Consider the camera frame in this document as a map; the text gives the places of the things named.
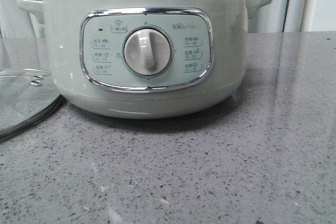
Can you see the white pot control knob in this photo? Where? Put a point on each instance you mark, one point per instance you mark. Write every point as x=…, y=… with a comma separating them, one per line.
x=147, y=52

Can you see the glass pot lid steel rim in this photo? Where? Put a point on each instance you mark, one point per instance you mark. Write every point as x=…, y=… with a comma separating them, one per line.
x=27, y=97

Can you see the pale green electric pot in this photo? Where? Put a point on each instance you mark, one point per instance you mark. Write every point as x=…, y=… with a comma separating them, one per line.
x=86, y=38

